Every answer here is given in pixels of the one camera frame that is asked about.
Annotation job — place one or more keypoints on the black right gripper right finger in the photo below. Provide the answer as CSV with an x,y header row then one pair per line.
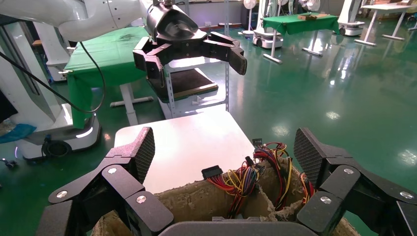
x,y
358,195

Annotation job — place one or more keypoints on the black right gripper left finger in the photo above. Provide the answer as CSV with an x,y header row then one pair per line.
x,y
114,189

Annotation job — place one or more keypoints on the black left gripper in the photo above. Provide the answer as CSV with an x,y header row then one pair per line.
x,y
172,29

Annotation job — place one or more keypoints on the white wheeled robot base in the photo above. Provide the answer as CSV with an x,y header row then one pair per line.
x,y
265,37

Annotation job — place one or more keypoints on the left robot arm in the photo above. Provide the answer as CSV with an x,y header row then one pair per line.
x,y
81,16

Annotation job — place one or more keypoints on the metal rack with black board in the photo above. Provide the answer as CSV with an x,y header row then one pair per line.
x,y
189,81

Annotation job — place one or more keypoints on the white standing fan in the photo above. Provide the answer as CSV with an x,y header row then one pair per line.
x,y
250,5

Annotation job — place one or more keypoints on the brown cardboard box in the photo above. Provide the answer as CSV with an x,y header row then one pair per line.
x,y
195,202

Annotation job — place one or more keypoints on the table with green cloth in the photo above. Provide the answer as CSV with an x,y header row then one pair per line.
x,y
299,24
107,58

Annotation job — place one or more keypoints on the blue cloth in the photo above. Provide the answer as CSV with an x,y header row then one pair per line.
x,y
16,133

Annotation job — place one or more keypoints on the white robot torso and base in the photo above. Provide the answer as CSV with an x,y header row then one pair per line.
x,y
32,97

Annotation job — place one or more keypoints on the flat cardboard piece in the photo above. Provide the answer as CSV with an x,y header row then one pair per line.
x,y
312,16

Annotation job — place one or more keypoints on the white machine column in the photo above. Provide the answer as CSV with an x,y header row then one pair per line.
x,y
52,49

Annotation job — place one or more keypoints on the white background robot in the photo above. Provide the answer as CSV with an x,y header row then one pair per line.
x,y
350,16

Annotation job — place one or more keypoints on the white table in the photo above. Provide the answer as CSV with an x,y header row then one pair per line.
x,y
391,8

